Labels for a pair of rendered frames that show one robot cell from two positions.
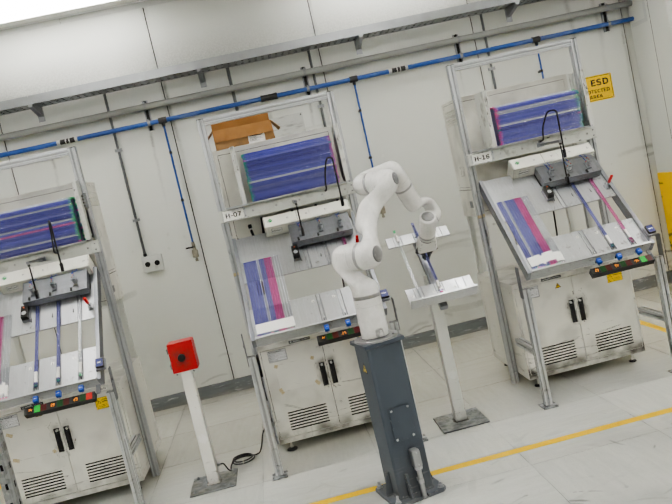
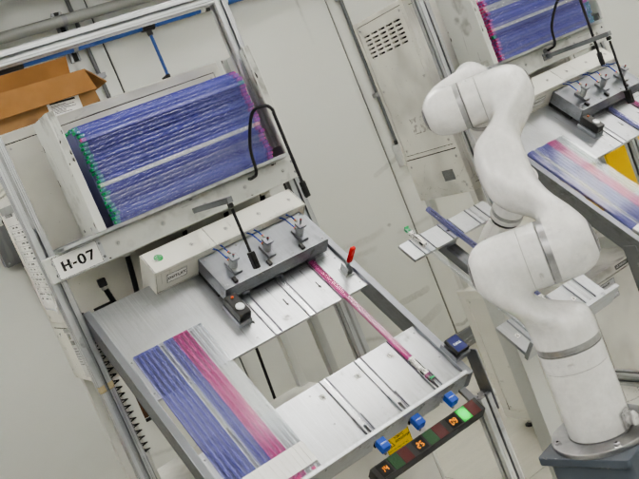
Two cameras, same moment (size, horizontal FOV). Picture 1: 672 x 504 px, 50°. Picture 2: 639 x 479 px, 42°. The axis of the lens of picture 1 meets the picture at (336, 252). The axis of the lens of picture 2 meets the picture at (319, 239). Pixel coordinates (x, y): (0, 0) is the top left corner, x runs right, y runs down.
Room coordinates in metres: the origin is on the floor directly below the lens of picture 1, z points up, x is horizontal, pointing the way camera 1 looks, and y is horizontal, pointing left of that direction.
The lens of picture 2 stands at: (1.87, 0.84, 1.44)
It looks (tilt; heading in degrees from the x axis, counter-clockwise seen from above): 7 degrees down; 336
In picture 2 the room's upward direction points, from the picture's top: 22 degrees counter-clockwise
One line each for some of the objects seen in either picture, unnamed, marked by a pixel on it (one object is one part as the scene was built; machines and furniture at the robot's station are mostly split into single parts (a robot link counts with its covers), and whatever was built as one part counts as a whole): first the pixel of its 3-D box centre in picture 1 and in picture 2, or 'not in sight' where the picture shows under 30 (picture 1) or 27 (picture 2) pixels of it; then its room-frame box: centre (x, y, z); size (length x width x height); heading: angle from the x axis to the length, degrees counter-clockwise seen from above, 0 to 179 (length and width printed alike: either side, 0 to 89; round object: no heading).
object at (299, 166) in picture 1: (290, 168); (172, 146); (4.11, 0.14, 1.52); 0.51 x 0.13 x 0.27; 95
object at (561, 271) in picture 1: (560, 263); (612, 238); (4.16, -1.26, 0.65); 1.01 x 0.73 x 1.29; 5
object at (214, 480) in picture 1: (196, 412); not in sight; (3.70, 0.89, 0.39); 0.24 x 0.24 x 0.78; 5
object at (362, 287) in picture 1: (354, 270); (530, 291); (3.10, -0.06, 1.00); 0.19 x 0.12 x 0.24; 52
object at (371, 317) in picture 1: (371, 317); (586, 389); (3.08, -0.09, 0.79); 0.19 x 0.19 x 0.18
